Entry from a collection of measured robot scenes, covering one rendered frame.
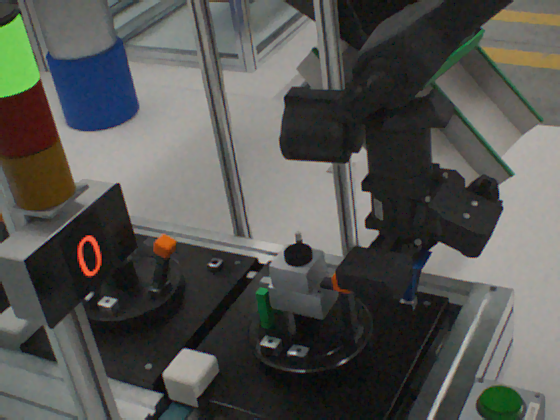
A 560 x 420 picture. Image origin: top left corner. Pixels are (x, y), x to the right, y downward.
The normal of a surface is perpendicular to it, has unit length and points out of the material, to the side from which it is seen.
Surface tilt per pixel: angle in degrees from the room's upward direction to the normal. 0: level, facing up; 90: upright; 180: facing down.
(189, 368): 0
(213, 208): 0
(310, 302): 90
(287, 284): 90
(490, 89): 90
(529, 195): 0
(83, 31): 90
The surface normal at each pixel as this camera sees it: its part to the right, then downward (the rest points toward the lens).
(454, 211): 0.13, -0.71
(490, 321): -0.14, -0.83
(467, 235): -0.51, 0.55
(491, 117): 0.46, -0.41
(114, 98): 0.58, 0.38
